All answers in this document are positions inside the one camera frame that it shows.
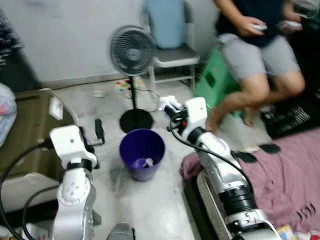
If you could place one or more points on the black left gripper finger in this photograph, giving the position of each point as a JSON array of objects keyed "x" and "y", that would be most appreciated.
[{"x": 99, "y": 131}]

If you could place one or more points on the purple blanket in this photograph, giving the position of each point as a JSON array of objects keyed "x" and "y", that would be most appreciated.
[{"x": 285, "y": 185}]

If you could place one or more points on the person's right hand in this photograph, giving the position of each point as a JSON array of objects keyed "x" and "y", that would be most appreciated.
[{"x": 246, "y": 28}]

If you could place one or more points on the colourful children's book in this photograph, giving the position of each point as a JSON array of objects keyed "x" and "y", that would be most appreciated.
[{"x": 286, "y": 234}]

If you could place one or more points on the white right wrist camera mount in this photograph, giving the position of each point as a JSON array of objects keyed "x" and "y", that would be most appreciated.
[{"x": 196, "y": 112}]

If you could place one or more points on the white trash piece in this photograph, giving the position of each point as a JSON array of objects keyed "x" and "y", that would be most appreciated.
[{"x": 147, "y": 162}]

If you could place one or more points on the person's left hand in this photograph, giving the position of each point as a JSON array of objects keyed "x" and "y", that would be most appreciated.
[{"x": 286, "y": 30}]

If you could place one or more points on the purple waste bin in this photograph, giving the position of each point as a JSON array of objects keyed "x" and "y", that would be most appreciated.
[{"x": 135, "y": 172}]

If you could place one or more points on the grey folding chair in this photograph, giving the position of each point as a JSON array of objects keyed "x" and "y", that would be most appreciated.
[{"x": 175, "y": 55}]

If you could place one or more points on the brown fabric storage box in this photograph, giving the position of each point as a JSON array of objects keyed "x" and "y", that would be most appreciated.
[{"x": 30, "y": 130}]

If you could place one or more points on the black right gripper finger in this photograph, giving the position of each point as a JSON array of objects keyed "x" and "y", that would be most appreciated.
[{"x": 170, "y": 111}]

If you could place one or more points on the green plastic crate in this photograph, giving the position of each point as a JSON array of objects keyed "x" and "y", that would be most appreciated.
[{"x": 212, "y": 85}]

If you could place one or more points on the grey standing fan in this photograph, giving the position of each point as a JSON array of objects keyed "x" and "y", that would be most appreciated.
[{"x": 132, "y": 50}]

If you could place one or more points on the colourful power strip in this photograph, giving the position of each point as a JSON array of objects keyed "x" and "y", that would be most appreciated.
[{"x": 125, "y": 86}]

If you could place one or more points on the black printed mat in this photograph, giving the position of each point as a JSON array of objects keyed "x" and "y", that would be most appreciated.
[{"x": 290, "y": 117}]

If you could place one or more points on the person in grey shorts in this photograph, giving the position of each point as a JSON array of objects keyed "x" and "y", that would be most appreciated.
[{"x": 255, "y": 57}]

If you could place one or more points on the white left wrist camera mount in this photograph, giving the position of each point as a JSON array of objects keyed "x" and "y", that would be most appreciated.
[{"x": 70, "y": 140}]

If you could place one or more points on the silver left robot leg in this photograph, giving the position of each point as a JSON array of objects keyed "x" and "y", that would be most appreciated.
[{"x": 121, "y": 232}]

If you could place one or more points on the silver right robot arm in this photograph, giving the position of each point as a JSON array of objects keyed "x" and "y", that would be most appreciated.
[{"x": 217, "y": 165}]

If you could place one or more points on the white hand controller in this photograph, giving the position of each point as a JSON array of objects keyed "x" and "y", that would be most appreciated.
[
  {"x": 260, "y": 27},
  {"x": 294, "y": 24}
]

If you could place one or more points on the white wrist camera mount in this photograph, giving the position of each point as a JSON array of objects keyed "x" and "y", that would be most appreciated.
[
  {"x": 196, "y": 112},
  {"x": 70, "y": 140}
]

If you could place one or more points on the white tissue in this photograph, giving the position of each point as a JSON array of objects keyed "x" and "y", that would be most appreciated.
[{"x": 169, "y": 100}]

